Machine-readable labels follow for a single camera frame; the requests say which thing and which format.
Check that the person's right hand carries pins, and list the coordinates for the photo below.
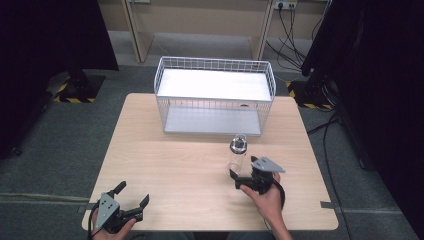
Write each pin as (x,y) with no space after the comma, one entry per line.
(268,205)

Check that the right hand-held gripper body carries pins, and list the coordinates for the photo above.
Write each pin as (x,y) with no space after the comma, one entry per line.
(261,176)

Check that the dark curtain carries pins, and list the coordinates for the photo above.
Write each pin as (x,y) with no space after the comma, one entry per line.
(383,83)
(40,50)

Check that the grey floor tape strip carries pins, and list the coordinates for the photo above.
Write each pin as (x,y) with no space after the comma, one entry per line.
(85,208)
(326,204)

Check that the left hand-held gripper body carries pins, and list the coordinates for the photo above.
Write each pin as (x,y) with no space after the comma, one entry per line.
(107,210)

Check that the person's left hand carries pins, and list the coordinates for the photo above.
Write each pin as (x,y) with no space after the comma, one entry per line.
(117,234)

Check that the clear water bottle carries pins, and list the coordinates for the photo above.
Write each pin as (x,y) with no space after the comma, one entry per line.
(237,155)

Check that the stand base with hazard tape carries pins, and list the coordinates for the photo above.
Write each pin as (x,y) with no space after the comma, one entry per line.
(308,100)
(80,95)

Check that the beige wooden desk frame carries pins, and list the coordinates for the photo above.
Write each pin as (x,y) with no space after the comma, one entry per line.
(200,20)

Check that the white power strip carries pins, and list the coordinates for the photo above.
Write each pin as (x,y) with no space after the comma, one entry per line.
(285,4)

